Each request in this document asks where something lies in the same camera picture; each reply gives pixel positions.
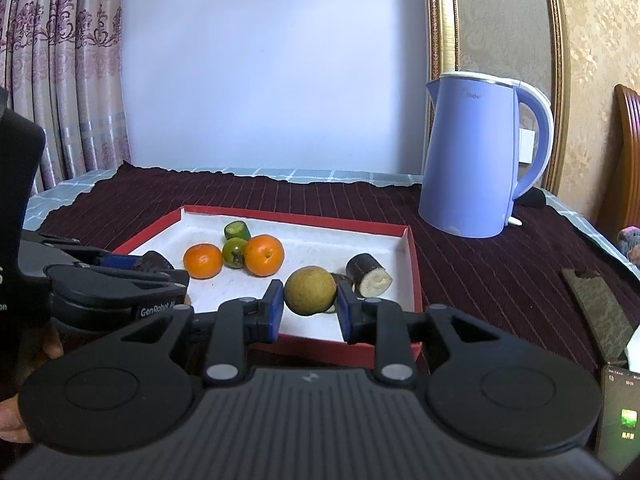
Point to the wooden headboard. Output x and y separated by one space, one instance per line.
625 170

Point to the dark sugarcane piece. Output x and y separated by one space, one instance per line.
367 272
344 278
152 261

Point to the gold framed wall panel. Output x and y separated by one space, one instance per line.
440 20

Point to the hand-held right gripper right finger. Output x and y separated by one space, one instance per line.
345 315

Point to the dark striped cloth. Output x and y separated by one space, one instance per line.
475 280

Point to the blue electric kettle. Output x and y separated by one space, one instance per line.
470 160

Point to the green jujube with stem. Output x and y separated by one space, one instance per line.
232 252

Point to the black smartphone lit screen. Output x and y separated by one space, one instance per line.
622 420

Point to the green sugarcane piece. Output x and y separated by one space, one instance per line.
236 231

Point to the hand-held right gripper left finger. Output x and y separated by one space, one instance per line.
274 310

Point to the person's left hand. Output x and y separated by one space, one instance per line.
52 345

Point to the pink grey cloth bundle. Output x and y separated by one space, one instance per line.
631 242

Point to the white tissue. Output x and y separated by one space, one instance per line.
634 350

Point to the pink patterned curtain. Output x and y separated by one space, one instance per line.
65 85

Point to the red cardboard box tray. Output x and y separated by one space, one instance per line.
310 242

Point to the small mandarin orange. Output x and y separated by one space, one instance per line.
202 261

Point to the light blue checked tablecloth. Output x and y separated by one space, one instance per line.
65 192

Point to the yellow-brown longan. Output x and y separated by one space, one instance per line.
310 290

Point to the white wall socket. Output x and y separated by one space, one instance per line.
526 146

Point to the large mandarin orange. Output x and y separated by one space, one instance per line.
264 255

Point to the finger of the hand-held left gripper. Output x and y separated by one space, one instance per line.
122 262
120 280

